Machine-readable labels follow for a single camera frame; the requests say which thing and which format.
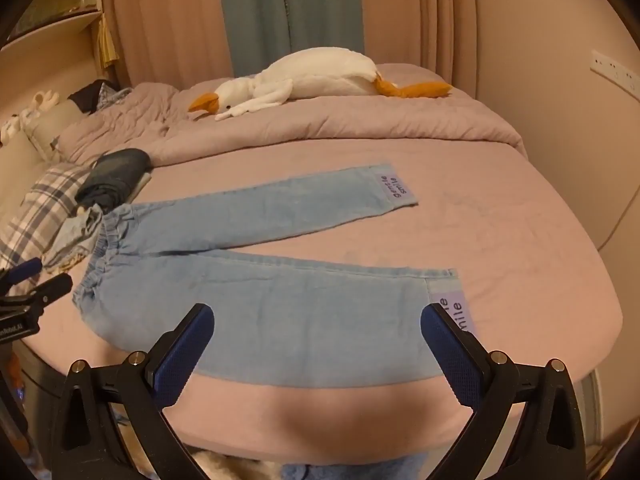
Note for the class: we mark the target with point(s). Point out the blue patterned cloth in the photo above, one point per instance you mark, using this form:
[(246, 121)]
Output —
[(114, 96)]

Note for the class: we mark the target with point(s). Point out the white goose plush toy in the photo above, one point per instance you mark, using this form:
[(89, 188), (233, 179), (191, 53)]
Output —
[(320, 72)]

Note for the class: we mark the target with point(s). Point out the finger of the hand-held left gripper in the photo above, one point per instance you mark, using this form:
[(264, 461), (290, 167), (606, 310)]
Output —
[(52, 287), (22, 270)]

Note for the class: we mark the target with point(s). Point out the folded pale blue pants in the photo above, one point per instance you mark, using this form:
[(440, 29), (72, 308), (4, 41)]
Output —
[(75, 230)]

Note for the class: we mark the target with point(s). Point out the pink curtain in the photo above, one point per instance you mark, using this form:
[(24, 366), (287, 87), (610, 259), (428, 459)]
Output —
[(420, 10), (165, 20)]

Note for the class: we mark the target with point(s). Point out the dark clothing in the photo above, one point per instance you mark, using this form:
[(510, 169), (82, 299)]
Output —
[(90, 95)]

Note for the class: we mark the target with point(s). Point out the yellow hanging cloth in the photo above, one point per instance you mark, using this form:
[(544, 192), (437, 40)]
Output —
[(106, 42)]

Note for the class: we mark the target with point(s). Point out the light blue denim pants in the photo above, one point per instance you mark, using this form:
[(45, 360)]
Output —
[(300, 310)]

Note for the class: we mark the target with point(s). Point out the pink quilt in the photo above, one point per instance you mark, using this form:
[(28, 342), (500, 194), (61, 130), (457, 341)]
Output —
[(350, 125)]

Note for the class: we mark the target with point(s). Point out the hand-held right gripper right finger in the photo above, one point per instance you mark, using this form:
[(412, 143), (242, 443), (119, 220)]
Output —
[(452, 360)]

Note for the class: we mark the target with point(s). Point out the blue curtain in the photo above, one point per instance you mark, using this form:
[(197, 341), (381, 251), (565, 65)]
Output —
[(260, 10)]

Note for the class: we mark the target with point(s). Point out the plaid pillow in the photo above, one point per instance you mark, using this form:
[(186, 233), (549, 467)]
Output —
[(40, 205)]

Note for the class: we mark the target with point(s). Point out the folded dark denim jeans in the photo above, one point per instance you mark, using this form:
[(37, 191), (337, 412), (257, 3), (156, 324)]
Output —
[(115, 175)]

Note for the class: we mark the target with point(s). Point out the beige ruffled pillow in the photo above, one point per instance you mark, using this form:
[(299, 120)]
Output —
[(52, 127)]

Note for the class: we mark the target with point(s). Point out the white wall socket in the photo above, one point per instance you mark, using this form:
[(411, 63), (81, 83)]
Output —
[(612, 67)]

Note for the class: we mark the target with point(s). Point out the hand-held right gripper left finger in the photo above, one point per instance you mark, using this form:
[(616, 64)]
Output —
[(177, 360)]

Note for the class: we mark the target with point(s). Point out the white wall shelf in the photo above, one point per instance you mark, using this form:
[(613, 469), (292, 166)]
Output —
[(50, 30)]

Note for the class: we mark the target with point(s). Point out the small white plush toy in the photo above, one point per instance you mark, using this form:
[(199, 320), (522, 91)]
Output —
[(44, 100), (11, 129)]

